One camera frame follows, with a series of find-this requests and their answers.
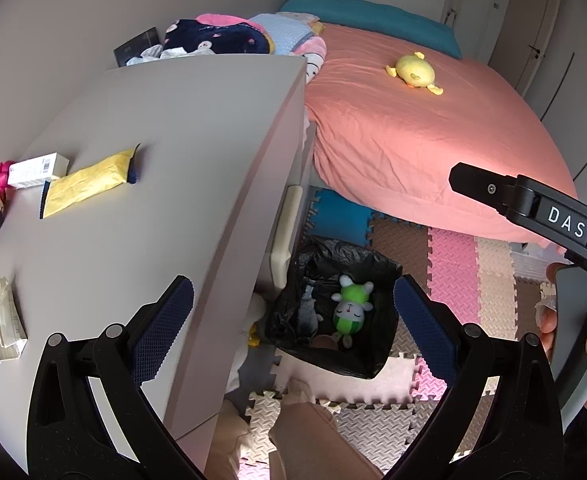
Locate green white bunny plush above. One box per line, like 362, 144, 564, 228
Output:
331, 275, 375, 350

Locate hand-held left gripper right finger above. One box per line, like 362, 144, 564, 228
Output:
386, 274, 567, 480

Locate beige drawer handle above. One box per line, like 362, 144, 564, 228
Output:
270, 185, 303, 291

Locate pink cloth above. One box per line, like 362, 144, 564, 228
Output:
195, 12, 249, 28

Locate teal pillow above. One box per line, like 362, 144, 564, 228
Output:
278, 0, 463, 60

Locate beige cloth on floor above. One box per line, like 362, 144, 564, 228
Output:
268, 400, 384, 480

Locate navy printed blanket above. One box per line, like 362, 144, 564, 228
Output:
161, 19, 274, 57

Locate foam puzzle floor mats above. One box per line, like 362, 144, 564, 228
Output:
244, 187, 574, 480

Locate white wardrobe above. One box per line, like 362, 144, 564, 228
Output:
438, 0, 587, 181

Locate yellow duck plush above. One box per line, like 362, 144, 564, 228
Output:
385, 51, 444, 97

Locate bin with black bag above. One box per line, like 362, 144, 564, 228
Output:
265, 236, 404, 381

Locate light grey desk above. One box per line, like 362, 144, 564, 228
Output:
0, 55, 319, 476

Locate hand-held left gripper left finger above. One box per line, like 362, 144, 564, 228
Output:
26, 275, 209, 480

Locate grey cloth item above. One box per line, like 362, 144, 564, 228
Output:
297, 282, 323, 337

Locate pink bed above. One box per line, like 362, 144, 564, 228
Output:
303, 24, 579, 251

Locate light blue towel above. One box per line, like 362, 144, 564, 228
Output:
248, 12, 319, 56

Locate yellow snack packet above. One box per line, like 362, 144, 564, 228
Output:
40, 146, 140, 219

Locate small white box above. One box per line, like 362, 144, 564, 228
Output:
8, 152, 70, 190

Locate clear wrapper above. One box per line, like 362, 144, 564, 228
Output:
0, 276, 28, 362

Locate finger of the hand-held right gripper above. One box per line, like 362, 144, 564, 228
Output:
448, 161, 520, 217

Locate white cloth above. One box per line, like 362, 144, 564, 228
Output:
126, 45, 190, 66

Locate black box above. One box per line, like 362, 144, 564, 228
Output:
114, 27, 163, 67

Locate pink white printed blanket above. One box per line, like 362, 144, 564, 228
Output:
293, 35, 327, 84

